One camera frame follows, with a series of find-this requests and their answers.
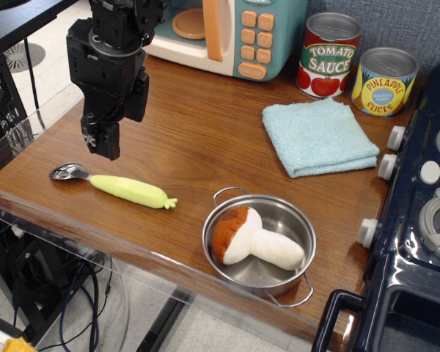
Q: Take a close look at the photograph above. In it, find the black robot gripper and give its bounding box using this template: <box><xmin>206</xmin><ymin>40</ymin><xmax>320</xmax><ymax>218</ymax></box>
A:
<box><xmin>67</xmin><ymin>18</ymin><xmax>149</xmax><ymax>161</ymax></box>

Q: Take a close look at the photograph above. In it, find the plush mushroom toy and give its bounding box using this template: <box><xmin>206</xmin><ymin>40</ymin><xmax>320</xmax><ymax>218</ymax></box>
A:
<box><xmin>212</xmin><ymin>206</ymin><xmax>305</xmax><ymax>271</ymax></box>

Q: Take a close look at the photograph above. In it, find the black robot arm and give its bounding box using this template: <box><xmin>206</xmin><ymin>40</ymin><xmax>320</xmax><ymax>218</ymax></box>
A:
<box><xmin>66</xmin><ymin>1</ymin><xmax>166</xmax><ymax>161</ymax></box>

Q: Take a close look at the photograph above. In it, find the teal toy microwave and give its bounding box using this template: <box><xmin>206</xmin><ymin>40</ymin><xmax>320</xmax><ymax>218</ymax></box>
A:
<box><xmin>145</xmin><ymin>1</ymin><xmax>307</xmax><ymax>81</ymax></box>

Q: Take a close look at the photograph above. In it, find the white stove knob top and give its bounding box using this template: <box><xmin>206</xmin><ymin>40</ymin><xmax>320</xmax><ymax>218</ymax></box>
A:
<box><xmin>386</xmin><ymin>126</ymin><xmax>406</xmax><ymax>152</ymax></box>

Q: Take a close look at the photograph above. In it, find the white stove knob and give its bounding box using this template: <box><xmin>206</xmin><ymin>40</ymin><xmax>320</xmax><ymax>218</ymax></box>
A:
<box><xmin>357</xmin><ymin>219</ymin><xmax>378</xmax><ymax>249</ymax></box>
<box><xmin>386</xmin><ymin>126</ymin><xmax>406</xmax><ymax>152</ymax></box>
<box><xmin>378</xmin><ymin>154</ymin><xmax>397</xmax><ymax>181</ymax></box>

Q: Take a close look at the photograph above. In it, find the dark blue toy stove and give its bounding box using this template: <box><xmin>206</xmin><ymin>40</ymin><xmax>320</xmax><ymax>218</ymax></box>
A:
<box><xmin>312</xmin><ymin>65</ymin><xmax>440</xmax><ymax>351</ymax></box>

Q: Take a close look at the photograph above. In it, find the clear acrylic table guard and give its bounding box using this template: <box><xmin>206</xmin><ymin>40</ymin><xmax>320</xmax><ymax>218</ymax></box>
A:
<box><xmin>0</xmin><ymin>54</ymin><xmax>316</xmax><ymax>344</ymax></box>

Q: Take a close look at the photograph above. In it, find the black desk at left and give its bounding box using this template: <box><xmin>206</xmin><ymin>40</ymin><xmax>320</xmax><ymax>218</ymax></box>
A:
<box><xmin>0</xmin><ymin>0</ymin><xmax>80</xmax><ymax>147</ymax></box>

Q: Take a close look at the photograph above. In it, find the silver metal pot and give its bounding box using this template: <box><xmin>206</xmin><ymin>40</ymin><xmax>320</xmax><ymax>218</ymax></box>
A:
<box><xmin>202</xmin><ymin>188</ymin><xmax>317</xmax><ymax>308</ymax></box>

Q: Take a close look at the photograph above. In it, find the light blue folded cloth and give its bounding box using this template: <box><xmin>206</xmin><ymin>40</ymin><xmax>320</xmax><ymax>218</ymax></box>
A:
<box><xmin>263</xmin><ymin>98</ymin><xmax>379</xmax><ymax>178</ymax></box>

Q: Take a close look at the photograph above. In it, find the yellow fuzzy object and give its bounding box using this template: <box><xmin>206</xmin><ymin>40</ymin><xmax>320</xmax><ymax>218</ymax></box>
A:
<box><xmin>2</xmin><ymin>337</ymin><xmax>36</xmax><ymax>352</ymax></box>

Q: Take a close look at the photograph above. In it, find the tomato sauce can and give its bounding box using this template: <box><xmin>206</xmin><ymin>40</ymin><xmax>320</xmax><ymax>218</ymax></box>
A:
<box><xmin>296</xmin><ymin>12</ymin><xmax>362</xmax><ymax>98</ymax></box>

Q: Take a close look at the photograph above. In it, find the white stove knob bottom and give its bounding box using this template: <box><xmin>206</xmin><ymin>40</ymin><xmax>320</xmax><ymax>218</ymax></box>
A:
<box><xmin>357</xmin><ymin>219</ymin><xmax>378</xmax><ymax>249</ymax></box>

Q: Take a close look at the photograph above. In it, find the white stove knob middle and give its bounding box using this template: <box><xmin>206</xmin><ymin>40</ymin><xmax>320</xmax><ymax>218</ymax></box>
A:
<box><xmin>378</xmin><ymin>154</ymin><xmax>397</xmax><ymax>181</ymax></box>

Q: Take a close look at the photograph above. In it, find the pineapple slices can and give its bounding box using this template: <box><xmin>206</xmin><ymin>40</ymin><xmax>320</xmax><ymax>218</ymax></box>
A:
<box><xmin>351</xmin><ymin>47</ymin><xmax>419</xmax><ymax>117</ymax></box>

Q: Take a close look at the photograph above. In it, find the spoon with green handle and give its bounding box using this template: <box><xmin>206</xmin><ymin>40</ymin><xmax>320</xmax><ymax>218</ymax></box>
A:
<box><xmin>49</xmin><ymin>163</ymin><xmax>178</xmax><ymax>209</ymax></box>

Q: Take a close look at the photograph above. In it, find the black cable bundle under table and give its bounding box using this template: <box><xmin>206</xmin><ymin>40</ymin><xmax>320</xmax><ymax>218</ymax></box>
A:
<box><xmin>36</xmin><ymin>256</ymin><xmax>114</xmax><ymax>352</ymax></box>

